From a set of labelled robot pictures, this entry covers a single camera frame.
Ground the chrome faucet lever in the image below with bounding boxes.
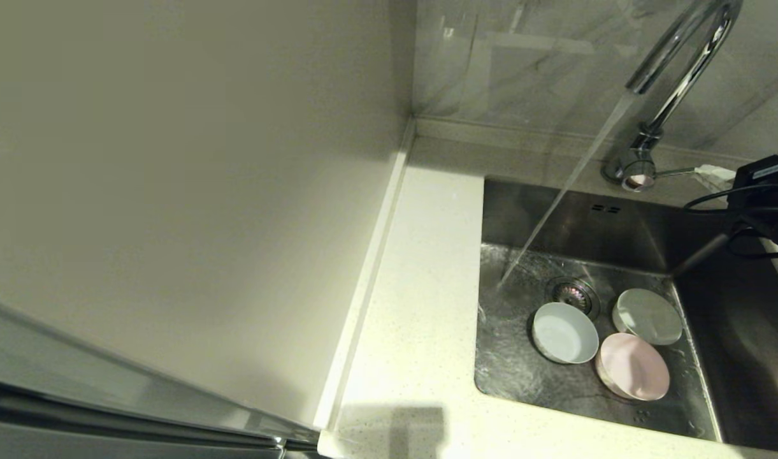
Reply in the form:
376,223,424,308
620,164,698,193

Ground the stainless steel sink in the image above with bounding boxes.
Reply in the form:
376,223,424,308
473,177,778,455

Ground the round metal drain strainer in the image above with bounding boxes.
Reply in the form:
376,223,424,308
545,276,602,319

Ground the pale green bowl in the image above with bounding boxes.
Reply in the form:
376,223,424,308
612,288,684,347

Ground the chrome gooseneck faucet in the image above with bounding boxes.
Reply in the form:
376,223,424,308
602,0,743,193

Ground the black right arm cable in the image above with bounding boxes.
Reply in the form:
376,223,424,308
684,184,778,260

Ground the stainless steel appliance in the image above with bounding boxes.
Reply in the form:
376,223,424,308
0,293,321,459

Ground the pale pink bowl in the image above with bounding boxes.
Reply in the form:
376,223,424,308
595,332,671,402

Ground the pale blue bowl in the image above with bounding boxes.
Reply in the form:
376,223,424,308
531,302,600,365

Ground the running water stream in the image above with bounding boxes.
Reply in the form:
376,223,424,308
498,89,638,288

